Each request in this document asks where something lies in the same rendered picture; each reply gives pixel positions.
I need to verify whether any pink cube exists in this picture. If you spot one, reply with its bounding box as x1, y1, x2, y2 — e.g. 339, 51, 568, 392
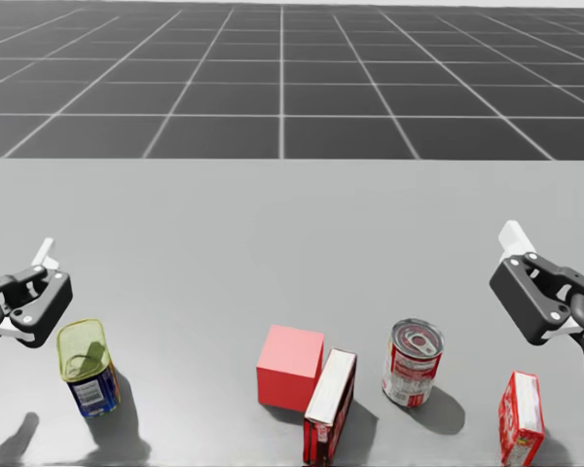
255, 324, 326, 412

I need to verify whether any green and blue rectangular can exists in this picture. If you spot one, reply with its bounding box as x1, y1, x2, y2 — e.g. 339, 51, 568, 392
55, 318, 122, 419

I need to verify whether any red and white can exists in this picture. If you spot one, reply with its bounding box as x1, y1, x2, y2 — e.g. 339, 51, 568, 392
381, 317, 446, 406

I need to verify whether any red and white carton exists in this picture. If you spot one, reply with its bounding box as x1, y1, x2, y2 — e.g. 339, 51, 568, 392
302, 346, 359, 464

